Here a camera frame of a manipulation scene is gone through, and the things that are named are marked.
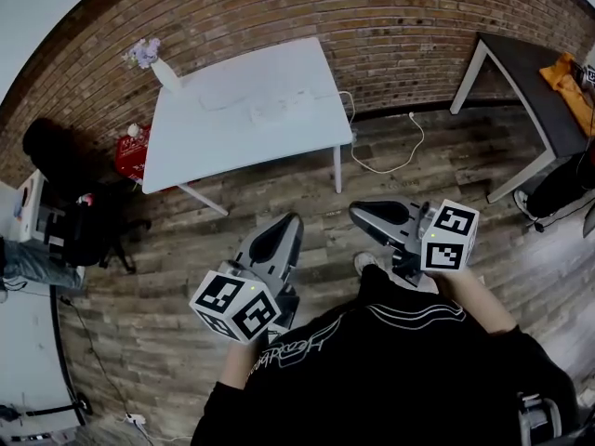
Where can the purple flowers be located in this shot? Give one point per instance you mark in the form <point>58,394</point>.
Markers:
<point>145,51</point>

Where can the grey metal frame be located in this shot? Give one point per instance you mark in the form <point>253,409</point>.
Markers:
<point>539,421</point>

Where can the orange cloth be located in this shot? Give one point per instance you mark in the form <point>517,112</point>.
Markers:
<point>564,84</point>

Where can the person's left forearm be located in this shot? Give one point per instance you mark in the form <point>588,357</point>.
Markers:
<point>239,365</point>

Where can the white square table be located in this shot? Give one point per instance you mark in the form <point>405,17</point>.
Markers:
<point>232,151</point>

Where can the white box with black patches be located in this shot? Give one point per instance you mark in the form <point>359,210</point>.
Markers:
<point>32,216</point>

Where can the person's white shoe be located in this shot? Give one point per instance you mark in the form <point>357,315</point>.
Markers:
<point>365,263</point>

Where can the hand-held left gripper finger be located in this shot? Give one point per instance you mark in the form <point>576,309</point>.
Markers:
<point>293,249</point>
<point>253,244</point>

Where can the white platform with black edge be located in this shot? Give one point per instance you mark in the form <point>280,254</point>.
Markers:
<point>23,346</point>

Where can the person's black printed shirt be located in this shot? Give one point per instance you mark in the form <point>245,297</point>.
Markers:
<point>395,379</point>

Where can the white floor socket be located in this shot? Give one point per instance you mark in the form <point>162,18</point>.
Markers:
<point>134,419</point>

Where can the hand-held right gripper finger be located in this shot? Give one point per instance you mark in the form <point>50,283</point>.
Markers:
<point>376,230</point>
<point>390,203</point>

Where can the red box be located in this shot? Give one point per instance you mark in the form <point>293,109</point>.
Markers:
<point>130,158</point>

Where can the small white round object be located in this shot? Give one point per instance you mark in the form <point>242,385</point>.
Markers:
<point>133,129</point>

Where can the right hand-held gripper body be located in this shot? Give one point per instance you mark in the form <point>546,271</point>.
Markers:
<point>446,240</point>

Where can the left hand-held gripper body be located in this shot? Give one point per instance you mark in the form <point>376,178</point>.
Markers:
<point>232,305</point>

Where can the white power strip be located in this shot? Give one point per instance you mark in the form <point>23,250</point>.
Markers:
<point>279,106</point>

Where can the black office chair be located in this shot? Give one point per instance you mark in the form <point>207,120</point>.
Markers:
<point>88,235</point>

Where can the person's right forearm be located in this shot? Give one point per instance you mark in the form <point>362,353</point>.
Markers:
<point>474,300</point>

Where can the dark table with white legs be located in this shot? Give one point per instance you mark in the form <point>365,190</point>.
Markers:
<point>534,91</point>

